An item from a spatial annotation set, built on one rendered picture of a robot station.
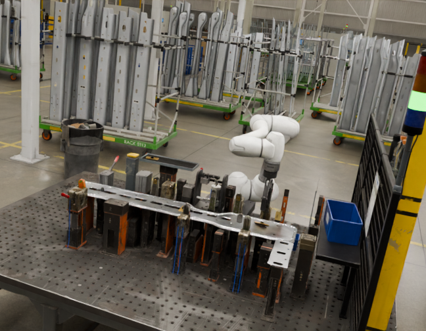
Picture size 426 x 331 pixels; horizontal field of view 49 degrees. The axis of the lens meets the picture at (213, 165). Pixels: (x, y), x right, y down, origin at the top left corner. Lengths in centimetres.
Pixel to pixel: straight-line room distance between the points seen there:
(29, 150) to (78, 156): 113
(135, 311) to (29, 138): 446
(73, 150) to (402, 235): 423
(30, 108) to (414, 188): 523
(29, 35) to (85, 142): 157
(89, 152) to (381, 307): 411
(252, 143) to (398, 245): 88
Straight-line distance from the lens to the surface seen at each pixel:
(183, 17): 1074
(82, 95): 752
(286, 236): 266
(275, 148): 251
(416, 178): 204
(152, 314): 241
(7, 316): 364
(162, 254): 290
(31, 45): 635
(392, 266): 217
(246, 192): 343
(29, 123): 652
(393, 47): 965
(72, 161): 570
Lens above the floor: 210
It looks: 18 degrees down
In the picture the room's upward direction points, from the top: 7 degrees clockwise
